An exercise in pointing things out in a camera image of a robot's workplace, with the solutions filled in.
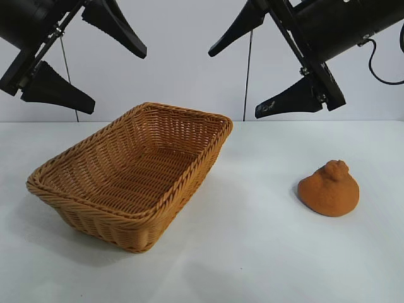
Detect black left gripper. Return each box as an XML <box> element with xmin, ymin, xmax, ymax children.
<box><xmin>0</xmin><ymin>0</ymin><xmax>148</xmax><ymax>115</ymax></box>

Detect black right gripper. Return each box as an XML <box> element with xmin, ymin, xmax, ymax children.
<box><xmin>208</xmin><ymin>0</ymin><xmax>404</xmax><ymax>120</ymax></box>

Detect tan woven wicker basket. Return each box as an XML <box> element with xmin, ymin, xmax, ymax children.
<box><xmin>26</xmin><ymin>101</ymin><xmax>234</xmax><ymax>253</ymax></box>

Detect thin black cable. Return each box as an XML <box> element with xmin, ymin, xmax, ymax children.
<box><xmin>358</xmin><ymin>37</ymin><xmax>404</xmax><ymax>86</ymax></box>

